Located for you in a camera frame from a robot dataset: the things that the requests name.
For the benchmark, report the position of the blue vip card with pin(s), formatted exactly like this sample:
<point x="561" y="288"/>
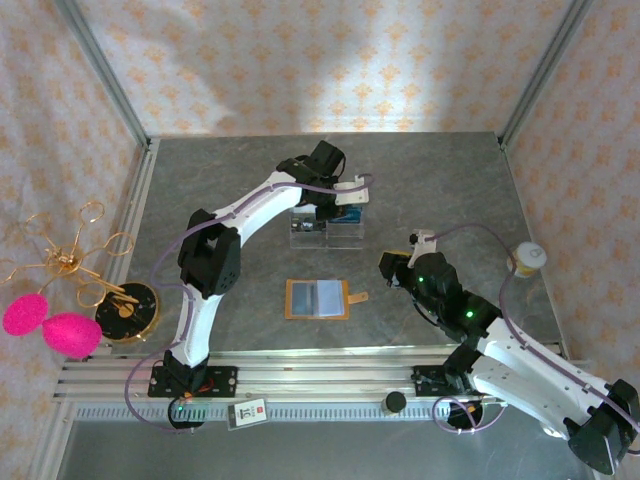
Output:
<point x="352" y="215"/>

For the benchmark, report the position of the black card gold pattern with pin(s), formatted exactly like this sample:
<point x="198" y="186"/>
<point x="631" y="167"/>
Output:
<point x="307" y="226"/>

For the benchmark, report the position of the orange leather card holder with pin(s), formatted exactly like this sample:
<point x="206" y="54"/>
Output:
<point x="305" y="300"/>

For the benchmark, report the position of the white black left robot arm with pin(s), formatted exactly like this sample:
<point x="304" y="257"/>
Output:
<point x="260" y="205"/>

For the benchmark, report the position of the white silver card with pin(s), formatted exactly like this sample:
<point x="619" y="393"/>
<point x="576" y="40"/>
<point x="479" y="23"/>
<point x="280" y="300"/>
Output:
<point x="305" y="215"/>

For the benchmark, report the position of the clear acrylic card stand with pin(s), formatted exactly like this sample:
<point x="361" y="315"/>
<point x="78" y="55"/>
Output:
<point x="345" y="237"/>

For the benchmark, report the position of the small yellow-labelled jar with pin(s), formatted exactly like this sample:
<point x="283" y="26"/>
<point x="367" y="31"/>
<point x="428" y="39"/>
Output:
<point x="526" y="260"/>

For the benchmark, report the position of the black round knob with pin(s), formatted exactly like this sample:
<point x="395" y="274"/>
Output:
<point x="395" y="402"/>

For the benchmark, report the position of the black round grommet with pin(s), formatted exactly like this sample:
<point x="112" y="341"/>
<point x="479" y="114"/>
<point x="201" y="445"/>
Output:
<point x="182" y="425"/>
<point x="457" y="415"/>

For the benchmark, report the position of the white number tag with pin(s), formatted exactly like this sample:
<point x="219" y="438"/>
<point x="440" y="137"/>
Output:
<point x="247" y="414"/>

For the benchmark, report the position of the black gold round base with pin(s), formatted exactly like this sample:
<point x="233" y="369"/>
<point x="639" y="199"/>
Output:
<point x="125" y="320"/>

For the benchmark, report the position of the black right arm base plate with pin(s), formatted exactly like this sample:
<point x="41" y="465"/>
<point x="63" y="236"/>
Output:
<point x="425" y="380"/>

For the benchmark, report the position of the aluminium mounting rail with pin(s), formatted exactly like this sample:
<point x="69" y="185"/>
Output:
<point x="325" y="372"/>

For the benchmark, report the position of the aluminium side rail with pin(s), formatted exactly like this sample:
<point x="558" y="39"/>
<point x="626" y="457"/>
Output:
<point x="140" y="200"/>

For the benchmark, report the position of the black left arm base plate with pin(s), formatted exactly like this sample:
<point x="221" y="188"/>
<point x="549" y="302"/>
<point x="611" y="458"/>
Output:
<point x="225" y="382"/>

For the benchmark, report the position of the grey aluminium corner post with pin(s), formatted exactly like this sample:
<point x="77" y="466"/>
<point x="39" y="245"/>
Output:
<point x="545" y="75"/>
<point x="107" y="75"/>

